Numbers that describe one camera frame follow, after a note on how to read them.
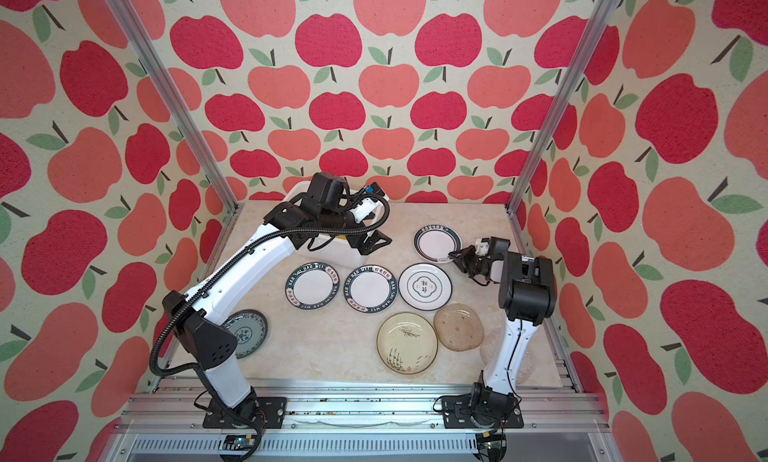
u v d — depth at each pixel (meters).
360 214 0.64
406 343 0.85
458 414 0.73
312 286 0.99
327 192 0.57
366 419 0.73
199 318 0.44
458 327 0.88
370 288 1.00
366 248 0.66
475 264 0.93
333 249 0.67
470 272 0.96
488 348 0.85
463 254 0.96
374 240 0.65
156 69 0.82
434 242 1.11
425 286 0.98
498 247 0.86
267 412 0.74
